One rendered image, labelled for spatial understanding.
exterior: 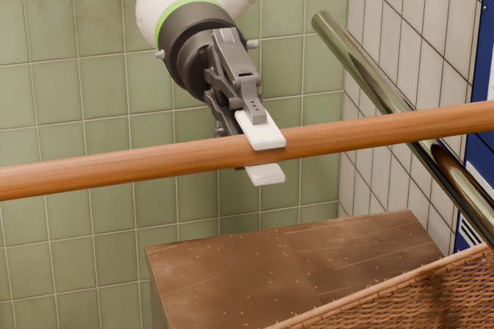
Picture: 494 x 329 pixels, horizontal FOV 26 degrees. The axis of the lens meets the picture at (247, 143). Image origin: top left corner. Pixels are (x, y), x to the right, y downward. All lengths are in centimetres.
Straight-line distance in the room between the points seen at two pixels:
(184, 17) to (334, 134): 26
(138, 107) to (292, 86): 35
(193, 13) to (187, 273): 79
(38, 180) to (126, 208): 153
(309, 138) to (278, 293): 86
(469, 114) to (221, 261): 93
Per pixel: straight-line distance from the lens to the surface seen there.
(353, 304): 152
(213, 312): 180
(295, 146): 100
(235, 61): 105
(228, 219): 256
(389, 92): 117
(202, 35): 115
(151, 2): 127
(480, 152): 177
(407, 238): 200
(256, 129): 99
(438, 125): 105
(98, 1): 226
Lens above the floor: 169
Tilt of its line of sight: 29 degrees down
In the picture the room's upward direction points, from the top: straight up
